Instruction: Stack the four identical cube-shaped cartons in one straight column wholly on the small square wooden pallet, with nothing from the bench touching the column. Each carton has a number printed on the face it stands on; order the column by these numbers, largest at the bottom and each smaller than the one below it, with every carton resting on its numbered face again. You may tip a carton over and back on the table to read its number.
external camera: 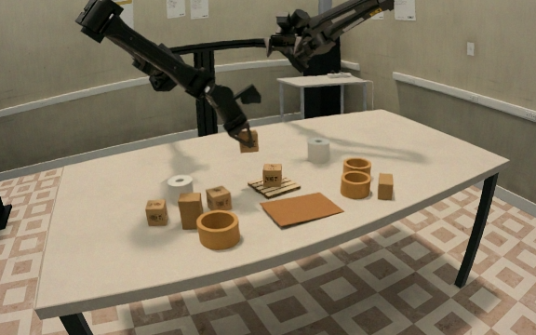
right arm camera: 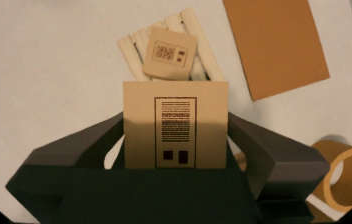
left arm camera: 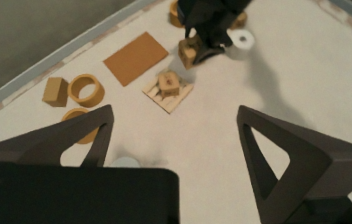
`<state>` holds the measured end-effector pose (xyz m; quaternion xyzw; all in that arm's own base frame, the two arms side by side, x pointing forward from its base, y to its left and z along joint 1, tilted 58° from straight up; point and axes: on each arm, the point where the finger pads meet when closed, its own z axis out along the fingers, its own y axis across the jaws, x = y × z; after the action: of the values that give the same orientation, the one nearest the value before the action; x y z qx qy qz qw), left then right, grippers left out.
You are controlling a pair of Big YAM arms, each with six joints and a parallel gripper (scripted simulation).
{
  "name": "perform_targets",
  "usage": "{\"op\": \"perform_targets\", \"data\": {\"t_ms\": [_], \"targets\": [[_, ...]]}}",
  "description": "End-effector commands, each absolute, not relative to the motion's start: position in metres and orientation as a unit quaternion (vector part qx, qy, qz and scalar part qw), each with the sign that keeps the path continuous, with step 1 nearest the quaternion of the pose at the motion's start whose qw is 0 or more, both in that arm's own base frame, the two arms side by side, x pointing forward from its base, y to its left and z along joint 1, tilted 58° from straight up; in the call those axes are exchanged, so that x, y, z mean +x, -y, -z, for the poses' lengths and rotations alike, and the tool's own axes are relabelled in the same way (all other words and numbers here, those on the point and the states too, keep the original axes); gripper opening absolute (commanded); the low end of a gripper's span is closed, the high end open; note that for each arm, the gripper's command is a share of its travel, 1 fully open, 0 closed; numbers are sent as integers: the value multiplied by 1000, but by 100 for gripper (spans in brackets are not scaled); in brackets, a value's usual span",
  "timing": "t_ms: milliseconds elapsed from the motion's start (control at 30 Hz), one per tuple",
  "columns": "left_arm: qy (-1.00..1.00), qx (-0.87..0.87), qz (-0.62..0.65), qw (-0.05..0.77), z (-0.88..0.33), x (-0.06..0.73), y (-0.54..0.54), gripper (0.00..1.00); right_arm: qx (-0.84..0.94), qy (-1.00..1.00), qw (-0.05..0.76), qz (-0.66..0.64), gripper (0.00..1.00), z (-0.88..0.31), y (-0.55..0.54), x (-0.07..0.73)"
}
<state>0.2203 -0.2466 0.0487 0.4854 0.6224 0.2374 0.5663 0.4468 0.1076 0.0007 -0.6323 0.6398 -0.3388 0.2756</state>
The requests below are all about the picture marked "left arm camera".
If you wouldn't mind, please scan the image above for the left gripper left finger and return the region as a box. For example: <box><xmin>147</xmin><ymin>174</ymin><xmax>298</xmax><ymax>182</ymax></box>
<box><xmin>0</xmin><ymin>104</ymin><xmax>115</xmax><ymax>167</ymax></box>

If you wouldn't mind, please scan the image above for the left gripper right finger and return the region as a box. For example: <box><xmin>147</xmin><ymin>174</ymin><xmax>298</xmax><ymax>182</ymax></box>
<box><xmin>236</xmin><ymin>105</ymin><xmax>352</xmax><ymax>224</ymax></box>

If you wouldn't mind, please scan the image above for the small wooden pallet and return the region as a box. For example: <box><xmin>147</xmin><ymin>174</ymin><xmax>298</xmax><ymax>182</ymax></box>
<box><xmin>143</xmin><ymin>67</ymin><xmax>195</xmax><ymax>115</ymax></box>

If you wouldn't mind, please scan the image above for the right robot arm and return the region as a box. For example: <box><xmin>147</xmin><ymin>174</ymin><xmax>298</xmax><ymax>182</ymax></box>
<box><xmin>177</xmin><ymin>0</ymin><xmax>257</xmax><ymax>38</ymax></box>

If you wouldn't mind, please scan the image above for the brown cardboard box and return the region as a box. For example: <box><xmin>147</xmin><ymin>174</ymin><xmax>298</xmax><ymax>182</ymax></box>
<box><xmin>159</xmin><ymin>73</ymin><xmax>180</xmax><ymax>99</ymax></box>
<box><xmin>178</xmin><ymin>36</ymin><xmax>206</xmax><ymax>72</ymax></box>
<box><xmin>231</xmin><ymin>13</ymin><xmax>250</xmax><ymax>33</ymax></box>

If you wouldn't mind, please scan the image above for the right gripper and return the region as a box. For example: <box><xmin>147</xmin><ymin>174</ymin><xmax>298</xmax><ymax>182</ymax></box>
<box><xmin>185</xmin><ymin>24</ymin><xmax>234</xmax><ymax>66</ymax></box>

